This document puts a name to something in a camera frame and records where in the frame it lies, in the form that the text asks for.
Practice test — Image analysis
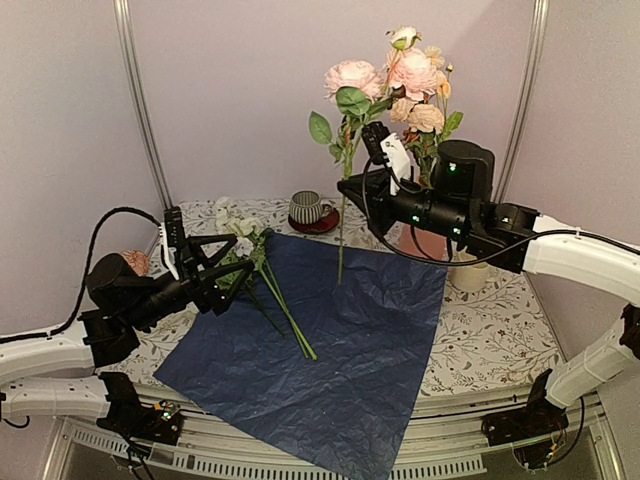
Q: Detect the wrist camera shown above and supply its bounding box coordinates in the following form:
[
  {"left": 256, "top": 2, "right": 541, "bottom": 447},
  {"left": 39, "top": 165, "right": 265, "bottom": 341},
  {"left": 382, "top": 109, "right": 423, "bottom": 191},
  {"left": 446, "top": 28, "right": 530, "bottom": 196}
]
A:
[
  {"left": 361, "top": 121, "right": 411, "bottom": 196},
  {"left": 159, "top": 206, "right": 186, "bottom": 280}
]

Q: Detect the peach rose cluster stem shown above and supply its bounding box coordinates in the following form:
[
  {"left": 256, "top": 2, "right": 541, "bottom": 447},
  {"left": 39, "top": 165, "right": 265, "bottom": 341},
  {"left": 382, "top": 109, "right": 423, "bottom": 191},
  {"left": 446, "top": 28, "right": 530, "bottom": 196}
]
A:
[{"left": 385, "top": 26, "right": 464, "bottom": 188}]

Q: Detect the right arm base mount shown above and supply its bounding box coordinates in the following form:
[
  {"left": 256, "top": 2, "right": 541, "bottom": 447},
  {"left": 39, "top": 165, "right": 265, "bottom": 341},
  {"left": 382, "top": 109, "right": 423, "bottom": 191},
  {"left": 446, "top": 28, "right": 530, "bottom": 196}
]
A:
[{"left": 481, "top": 407, "right": 569, "bottom": 470}]

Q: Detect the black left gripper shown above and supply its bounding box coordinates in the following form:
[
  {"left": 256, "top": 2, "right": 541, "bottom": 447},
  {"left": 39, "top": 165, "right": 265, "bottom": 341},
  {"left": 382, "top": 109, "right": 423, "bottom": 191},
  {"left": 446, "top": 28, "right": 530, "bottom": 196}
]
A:
[{"left": 124, "top": 234, "right": 255, "bottom": 332}]

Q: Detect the striped ceramic cup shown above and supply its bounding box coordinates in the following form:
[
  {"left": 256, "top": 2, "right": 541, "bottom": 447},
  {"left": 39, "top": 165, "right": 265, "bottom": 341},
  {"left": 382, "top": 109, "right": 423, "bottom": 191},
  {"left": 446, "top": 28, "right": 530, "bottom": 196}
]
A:
[{"left": 289, "top": 190, "right": 332, "bottom": 224}]

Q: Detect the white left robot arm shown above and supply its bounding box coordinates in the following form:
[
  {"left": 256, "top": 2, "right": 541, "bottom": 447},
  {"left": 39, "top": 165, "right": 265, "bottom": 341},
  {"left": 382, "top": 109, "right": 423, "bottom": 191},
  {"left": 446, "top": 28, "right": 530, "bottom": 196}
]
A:
[{"left": 1, "top": 234, "right": 254, "bottom": 385}]

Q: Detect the aluminium front rail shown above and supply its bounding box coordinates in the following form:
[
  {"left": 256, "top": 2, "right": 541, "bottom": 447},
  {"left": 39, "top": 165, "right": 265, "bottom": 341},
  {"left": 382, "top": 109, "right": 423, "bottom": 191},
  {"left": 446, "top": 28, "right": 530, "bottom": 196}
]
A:
[{"left": 44, "top": 387, "right": 625, "bottom": 479}]

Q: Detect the artificial flower bouquet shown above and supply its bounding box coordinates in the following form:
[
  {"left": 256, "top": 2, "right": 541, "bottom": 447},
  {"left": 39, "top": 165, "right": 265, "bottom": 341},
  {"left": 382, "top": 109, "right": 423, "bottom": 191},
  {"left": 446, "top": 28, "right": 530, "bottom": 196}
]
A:
[{"left": 214, "top": 197, "right": 318, "bottom": 361}]

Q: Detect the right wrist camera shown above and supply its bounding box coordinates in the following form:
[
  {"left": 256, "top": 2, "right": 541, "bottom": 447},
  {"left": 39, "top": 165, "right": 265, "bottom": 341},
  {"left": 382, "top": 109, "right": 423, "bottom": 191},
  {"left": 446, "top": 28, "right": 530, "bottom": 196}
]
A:
[{"left": 361, "top": 121, "right": 411, "bottom": 196}]

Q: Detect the pink rose stem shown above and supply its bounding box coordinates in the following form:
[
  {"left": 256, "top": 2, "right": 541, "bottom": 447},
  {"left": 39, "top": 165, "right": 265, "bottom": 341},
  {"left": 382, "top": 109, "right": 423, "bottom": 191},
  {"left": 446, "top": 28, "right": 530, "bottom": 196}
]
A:
[{"left": 308, "top": 60, "right": 392, "bottom": 284}]

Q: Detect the pink vase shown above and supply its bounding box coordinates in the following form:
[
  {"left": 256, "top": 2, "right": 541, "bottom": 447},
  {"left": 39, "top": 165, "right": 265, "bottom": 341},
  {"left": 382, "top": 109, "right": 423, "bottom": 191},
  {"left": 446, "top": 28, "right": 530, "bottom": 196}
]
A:
[{"left": 398, "top": 225, "right": 448, "bottom": 260}]

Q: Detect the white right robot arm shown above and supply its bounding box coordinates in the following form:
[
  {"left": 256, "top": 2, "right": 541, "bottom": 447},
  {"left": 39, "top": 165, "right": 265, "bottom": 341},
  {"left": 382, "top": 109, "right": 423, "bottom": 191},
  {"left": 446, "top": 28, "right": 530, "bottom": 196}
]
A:
[{"left": 338, "top": 138, "right": 639, "bottom": 436}]

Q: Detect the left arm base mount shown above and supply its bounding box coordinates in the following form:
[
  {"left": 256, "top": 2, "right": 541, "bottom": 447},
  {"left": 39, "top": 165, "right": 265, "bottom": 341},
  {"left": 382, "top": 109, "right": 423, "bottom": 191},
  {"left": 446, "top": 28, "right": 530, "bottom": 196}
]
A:
[{"left": 96, "top": 398, "right": 184, "bottom": 446}]

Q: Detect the blue wrapping paper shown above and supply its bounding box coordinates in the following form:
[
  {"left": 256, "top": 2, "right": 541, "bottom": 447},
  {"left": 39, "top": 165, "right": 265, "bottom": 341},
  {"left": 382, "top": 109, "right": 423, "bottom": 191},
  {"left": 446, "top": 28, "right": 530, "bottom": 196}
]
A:
[{"left": 152, "top": 233, "right": 449, "bottom": 479}]

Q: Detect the floral tablecloth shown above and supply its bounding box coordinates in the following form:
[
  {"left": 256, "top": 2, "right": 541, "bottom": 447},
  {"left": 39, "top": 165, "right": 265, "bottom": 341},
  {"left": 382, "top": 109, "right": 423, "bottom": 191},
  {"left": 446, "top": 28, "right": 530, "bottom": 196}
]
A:
[{"left": 102, "top": 198, "right": 562, "bottom": 397}]

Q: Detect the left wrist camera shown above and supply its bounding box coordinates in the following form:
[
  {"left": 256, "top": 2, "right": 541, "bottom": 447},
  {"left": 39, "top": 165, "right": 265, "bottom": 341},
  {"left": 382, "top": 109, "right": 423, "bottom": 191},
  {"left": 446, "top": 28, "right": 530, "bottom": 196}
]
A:
[{"left": 159, "top": 206, "right": 186, "bottom": 280}]

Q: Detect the dark red saucer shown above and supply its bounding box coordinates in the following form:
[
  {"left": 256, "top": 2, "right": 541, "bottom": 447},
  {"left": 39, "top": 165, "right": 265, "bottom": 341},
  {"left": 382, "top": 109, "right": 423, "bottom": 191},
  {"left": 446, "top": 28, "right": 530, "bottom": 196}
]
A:
[{"left": 287, "top": 204, "right": 340, "bottom": 235}]

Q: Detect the left aluminium frame post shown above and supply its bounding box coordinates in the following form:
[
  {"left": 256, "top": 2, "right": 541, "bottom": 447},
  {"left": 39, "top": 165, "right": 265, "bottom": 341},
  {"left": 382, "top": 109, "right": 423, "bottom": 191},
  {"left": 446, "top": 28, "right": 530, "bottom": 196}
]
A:
[{"left": 113, "top": 0, "right": 173, "bottom": 209}]

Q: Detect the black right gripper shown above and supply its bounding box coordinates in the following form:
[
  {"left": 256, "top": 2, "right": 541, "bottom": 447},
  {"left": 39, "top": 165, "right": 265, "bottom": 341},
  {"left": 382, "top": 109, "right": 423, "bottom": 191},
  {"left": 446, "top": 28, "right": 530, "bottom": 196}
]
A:
[{"left": 339, "top": 167, "right": 472, "bottom": 242}]

